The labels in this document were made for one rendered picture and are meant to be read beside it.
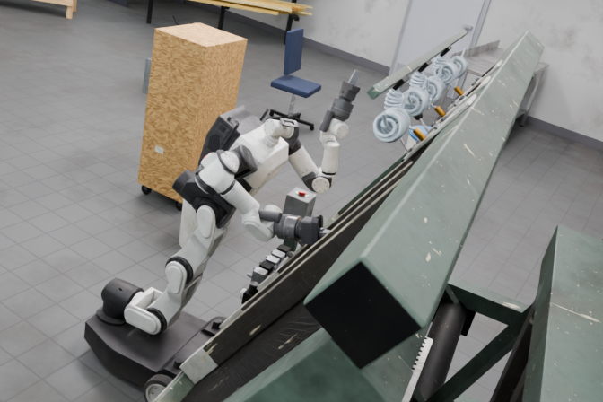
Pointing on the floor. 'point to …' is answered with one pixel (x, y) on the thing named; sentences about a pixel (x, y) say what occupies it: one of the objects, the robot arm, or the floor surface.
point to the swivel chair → (292, 60)
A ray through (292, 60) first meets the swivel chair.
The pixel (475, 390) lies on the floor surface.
